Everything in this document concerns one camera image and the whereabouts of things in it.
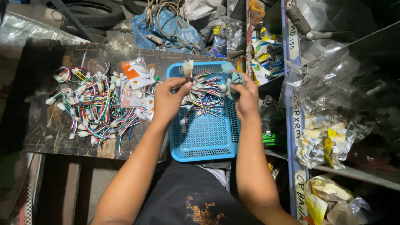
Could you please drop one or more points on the person's left hand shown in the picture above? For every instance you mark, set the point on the person's left hand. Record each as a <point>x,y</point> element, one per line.
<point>167,104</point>

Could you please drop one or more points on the person's right hand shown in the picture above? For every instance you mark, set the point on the person's right hand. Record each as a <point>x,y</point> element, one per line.
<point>248,103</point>

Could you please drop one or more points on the blue-green cloth rag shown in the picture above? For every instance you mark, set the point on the blue-green cloth rag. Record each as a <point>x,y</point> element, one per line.
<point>233,79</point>

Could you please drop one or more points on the clear packet of connectors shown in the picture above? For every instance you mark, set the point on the clear packet of connectors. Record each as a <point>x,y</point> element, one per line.
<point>134,100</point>

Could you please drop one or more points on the heap of connectors in basket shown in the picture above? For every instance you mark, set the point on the heap of connectors in basket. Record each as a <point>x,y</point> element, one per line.
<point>206,93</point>

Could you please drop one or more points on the orange label plastic packet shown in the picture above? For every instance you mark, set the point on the orange label plastic packet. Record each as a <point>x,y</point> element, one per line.
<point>136,74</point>

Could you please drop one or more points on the blue plastic basket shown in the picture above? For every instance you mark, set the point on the blue plastic basket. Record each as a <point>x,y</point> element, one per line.
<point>204,137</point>

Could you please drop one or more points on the blue plastic bag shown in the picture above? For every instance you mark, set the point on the blue plastic bag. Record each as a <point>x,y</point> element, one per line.
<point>187,36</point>

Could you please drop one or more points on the heap of clear plastic bags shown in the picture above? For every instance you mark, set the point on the heap of clear plastic bags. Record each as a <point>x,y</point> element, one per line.
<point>225,31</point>

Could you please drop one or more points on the white paper sheet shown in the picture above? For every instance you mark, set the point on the white paper sheet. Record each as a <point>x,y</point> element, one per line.
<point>215,173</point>

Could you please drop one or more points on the metal shelf rack with parts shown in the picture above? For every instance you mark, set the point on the metal shelf rack with parts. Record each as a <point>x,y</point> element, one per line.
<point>337,103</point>

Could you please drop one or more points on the person's black printed shirt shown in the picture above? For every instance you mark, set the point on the person's black printed shirt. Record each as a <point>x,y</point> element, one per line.
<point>181,193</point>

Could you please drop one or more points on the black rubber tyre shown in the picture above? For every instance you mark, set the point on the black rubber tyre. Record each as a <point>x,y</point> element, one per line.
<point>93,12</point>

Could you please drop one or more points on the large clear plastic bag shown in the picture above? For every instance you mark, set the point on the large clear plastic bag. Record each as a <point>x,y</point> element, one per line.
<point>31,31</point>

